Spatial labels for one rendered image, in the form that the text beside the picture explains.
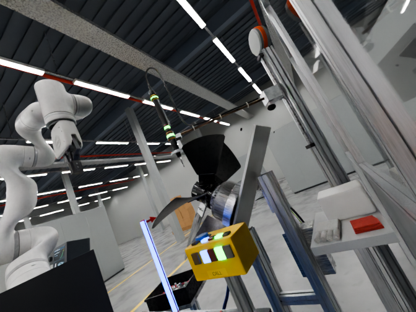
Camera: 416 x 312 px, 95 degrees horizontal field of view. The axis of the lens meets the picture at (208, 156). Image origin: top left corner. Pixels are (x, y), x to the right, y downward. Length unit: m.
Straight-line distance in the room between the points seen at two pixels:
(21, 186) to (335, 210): 1.32
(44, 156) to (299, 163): 6.02
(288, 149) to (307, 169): 0.80
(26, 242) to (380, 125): 1.17
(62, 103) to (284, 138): 6.03
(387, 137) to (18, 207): 1.19
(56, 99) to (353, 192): 1.11
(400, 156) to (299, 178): 6.13
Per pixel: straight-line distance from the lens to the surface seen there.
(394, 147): 0.35
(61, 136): 0.75
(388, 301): 1.11
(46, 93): 0.83
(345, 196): 0.94
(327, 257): 1.12
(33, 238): 1.13
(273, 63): 1.28
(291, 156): 6.41
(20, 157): 1.19
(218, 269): 0.55
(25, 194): 1.15
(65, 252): 1.28
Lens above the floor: 1.19
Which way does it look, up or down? 10 degrees up
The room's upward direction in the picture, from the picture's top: 25 degrees counter-clockwise
